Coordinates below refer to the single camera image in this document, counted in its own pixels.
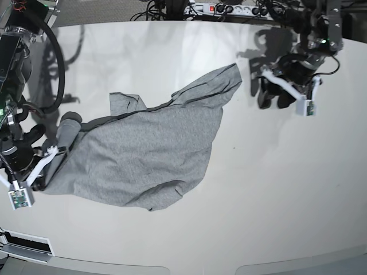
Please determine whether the white power strip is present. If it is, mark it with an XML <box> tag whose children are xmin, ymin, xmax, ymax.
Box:
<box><xmin>183</xmin><ymin>2</ymin><xmax>272</xmax><ymax>21</ymax></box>

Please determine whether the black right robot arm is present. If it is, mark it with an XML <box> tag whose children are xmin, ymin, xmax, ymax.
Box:
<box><xmin>1</xmin><ymin>1</ymin><xmax>78</xmax><ymax>186</ymax></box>

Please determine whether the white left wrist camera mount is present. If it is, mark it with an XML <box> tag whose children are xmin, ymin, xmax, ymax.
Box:
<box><xmin>260</xmin><ymin>69</ymin><xmax>322</xmax><ymax>116</ymax></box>

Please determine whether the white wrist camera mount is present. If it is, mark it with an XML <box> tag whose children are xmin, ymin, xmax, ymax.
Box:
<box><xmin>1</xmin><ymin>146</ymin><xmax>68</xmax><ymax>210</ymax></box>
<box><xmin>260</xmin><ymin>69</ymin><xmax>322</xmax><ymax>116</ymax></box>

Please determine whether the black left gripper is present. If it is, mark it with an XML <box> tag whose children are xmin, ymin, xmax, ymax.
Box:
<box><xmin>257</xmin><ymin>54</ymin><xmax>318</xmax><ymax>109</ymax></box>

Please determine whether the white slotted box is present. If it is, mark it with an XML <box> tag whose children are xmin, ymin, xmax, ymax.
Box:
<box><xmin>1</xmin><ymin>229</ymin><xmax>55</xmax><ymax>264</ymax></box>

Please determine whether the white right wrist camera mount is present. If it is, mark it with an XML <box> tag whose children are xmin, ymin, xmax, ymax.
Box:
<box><xmin>1</xmin><ymin>146</ymin><xmax>68</xmax><ymax>210</ymax></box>

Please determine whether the grey t-shirt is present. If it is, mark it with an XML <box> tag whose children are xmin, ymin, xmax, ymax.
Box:
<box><xmin>44</xmin><ymin>64</ymin><xmax>242</xmax><ymax>211</ymax></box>

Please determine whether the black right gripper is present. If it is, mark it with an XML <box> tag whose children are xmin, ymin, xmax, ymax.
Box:
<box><xmin>1</xmin><ymin>112</ymin><xmax>82</xmax><ymax>183</ymax></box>

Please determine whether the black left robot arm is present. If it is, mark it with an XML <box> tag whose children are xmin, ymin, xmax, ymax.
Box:
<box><xmin>257</xmin><ymin>1</ymin><xmax>343</xmax><ymax>116</ymax></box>

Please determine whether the black cable bundle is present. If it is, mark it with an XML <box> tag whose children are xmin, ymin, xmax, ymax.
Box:
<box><xmin>130</xmin><ymin>0</ymin><xmax>190</xmax><ymax>21</ymax></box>

